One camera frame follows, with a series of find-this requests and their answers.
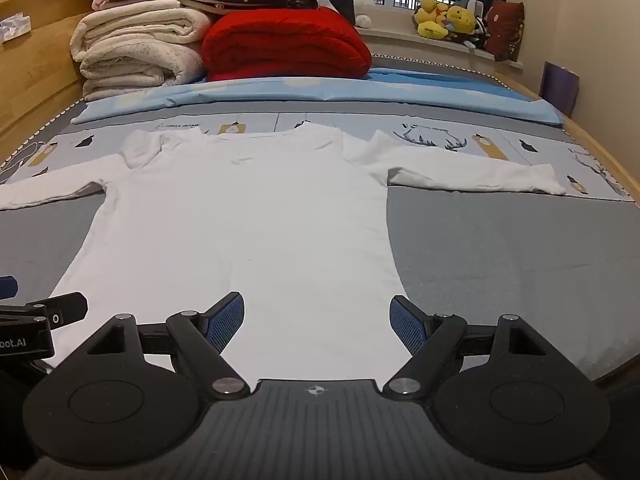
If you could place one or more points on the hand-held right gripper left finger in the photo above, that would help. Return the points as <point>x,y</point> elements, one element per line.
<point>227,322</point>

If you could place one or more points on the dark red cushion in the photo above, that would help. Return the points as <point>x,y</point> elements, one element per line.
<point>506,30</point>

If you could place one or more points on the yellow duck plush toy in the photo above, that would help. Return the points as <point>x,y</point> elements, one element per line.
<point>430,17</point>

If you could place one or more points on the red folded blanket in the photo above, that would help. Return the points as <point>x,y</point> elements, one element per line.
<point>285,45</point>

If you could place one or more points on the light blue sheet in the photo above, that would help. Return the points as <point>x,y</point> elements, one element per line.
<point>320,92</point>

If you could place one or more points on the clear tissue packet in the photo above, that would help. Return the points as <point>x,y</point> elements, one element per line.
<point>14,27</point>

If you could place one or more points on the white long-sleeve shirt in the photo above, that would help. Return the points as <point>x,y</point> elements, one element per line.
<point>240,235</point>

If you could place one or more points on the white window sill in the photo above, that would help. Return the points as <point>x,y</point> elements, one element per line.
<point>400,42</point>

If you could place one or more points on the white plush toy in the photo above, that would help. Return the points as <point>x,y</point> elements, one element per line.
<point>364,7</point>

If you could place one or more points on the cream smooth folded blanket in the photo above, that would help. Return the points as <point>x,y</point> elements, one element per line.
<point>145,25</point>

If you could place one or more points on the yellow round plush toy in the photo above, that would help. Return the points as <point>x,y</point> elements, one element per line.
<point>461,21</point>

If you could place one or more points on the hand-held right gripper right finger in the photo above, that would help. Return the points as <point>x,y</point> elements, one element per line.
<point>406,325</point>

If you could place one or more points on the purple box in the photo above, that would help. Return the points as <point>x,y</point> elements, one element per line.
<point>560,87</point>

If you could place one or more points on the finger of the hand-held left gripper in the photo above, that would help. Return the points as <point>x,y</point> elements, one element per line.
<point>7,286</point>
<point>67,307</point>

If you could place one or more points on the grey deer-print bedsheet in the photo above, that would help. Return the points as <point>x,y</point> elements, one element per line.
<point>490,260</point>

